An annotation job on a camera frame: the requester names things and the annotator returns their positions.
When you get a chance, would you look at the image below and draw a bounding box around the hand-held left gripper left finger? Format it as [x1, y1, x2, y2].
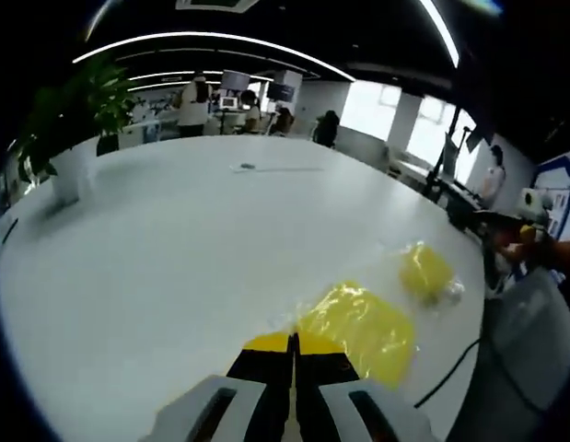
[145, 331, 296, 442]

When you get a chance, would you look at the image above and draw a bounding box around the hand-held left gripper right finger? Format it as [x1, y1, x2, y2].
[295, 331, 448, 442]

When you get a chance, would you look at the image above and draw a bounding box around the yellow rectangular silicone block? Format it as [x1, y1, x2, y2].
[284, 279, 422, 393]

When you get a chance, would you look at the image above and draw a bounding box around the yellow round silicone block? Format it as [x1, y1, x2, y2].
[396, 239, 467, 308]

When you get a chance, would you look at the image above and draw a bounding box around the black monitor stand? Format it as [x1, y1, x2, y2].
[425, 104, 482, 232]

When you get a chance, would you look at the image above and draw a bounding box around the grey mesh office chair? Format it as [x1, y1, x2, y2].
[448, 265, 570, 442]

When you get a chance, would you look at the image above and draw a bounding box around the grey desk partition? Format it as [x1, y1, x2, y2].
[334, 125, 392, 172]

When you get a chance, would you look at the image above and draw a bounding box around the straight ceiling light strip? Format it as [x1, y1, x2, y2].
[418, 0, 461, 69]

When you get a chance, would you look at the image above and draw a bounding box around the hanging display screen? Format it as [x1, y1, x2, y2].
[220, 69, 252, 91]
[266, 82, 298, 101]

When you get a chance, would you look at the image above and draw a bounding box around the green leafy plant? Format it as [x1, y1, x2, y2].
[16, 53, 139, 183]

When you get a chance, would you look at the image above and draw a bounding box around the long curved ceiling light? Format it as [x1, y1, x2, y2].
[72, 31, 358, 84]

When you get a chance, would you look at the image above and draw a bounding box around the ceiling air vent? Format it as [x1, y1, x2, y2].
[175, 0, 262, 13]

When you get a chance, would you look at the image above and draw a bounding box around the blue white wall poster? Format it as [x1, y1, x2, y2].
[534, 148, 570, 242]

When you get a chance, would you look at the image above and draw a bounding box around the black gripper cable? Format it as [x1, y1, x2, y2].
[412, 317, 548, 418]

